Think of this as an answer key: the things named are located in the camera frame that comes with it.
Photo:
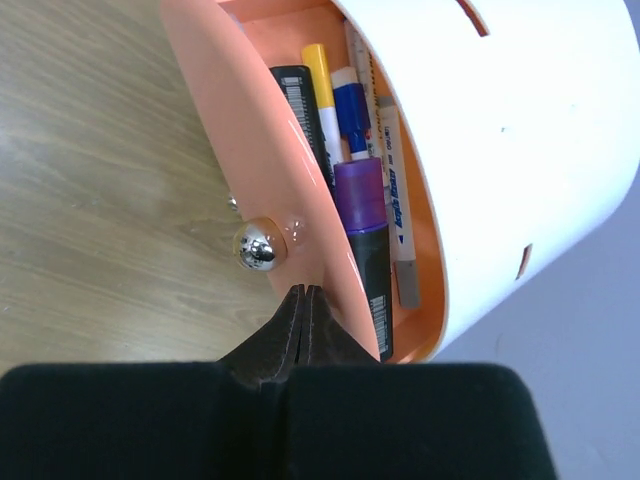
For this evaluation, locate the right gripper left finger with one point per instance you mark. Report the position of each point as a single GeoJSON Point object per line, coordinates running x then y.
{"type": "Point", "coordinates": [167, 420]}

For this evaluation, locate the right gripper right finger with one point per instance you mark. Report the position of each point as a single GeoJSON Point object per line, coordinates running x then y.
{"type": "Point", "coordinates": [415, 421]}

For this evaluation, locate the orange top drawer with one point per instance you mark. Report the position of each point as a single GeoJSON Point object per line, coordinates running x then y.
{"type": "Point", "coordinates": [225, 50]}

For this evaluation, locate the purple black highlighter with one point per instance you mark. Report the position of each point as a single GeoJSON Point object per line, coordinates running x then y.
{"type": "Point", "coordinates": [360, 202]}

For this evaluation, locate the grey silver pen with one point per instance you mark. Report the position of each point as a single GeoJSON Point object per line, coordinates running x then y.
{"type": "Point", "coordinates": [384, 140]}

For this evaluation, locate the blue capped white marker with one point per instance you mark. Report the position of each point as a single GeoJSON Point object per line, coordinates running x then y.
{"type": "Point", "coordinates": [352, 112]}

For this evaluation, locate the black blue capped highlighter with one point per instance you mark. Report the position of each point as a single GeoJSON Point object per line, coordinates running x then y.
{"type": "Point", "coordinates": [295, 82]}

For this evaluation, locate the yellow white pen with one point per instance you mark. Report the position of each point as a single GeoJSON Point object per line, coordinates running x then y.
{"type": "Point", "coordinates": [314, 57]}

